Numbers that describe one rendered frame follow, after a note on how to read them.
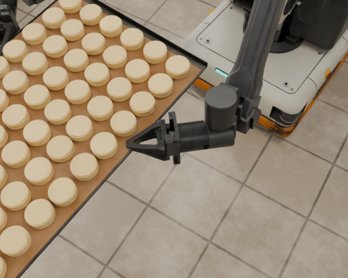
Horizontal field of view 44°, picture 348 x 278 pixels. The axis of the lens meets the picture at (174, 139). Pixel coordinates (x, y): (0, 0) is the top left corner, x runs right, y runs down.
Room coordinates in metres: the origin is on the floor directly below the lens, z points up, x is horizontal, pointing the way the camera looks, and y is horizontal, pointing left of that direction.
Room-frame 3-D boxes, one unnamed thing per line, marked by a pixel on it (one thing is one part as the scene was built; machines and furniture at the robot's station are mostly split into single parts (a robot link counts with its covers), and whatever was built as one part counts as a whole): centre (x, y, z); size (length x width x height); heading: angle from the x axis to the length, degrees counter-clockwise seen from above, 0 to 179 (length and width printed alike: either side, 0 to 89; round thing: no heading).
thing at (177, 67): (0.58, -0.01, 1.01); 0.05 x 0.05 x 0.02
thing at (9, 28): (0.67, 0.39, 0.98); 0.09 x 0.07 x 0.07; 7
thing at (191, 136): (0.42, -0.03, 1.00); 0.07 x 0.07 x 0.10; 8
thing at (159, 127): (0.41, 0.04, 0.98); 0.09 x 0.07 x 0.07; 98
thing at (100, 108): (0.48, 0.15, 1.00); 0.05 x 0.05 x 0.02
